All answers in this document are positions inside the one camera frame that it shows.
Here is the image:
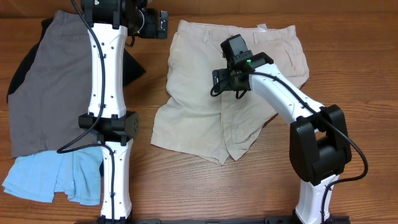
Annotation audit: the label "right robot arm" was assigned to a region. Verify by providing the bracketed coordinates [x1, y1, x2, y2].
[211, 34, 352, 223]

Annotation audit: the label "grey shorts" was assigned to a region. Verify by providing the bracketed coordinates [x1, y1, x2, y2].
[8, 11, 91, 157]

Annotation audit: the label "light blue shorts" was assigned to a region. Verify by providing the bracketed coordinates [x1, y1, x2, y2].
[2, 147, 103, 206]

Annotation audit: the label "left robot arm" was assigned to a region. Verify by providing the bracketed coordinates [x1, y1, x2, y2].
[78, 0, 169, 223]

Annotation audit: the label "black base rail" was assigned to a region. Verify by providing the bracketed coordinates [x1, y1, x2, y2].
[78, 216, 351, 224]

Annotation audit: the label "beige khaki shorts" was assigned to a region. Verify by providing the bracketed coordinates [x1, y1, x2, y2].
[151, 21, 309, 165]

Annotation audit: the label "black garment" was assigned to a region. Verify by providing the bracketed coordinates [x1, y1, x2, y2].
[6, 18, 146, 103]

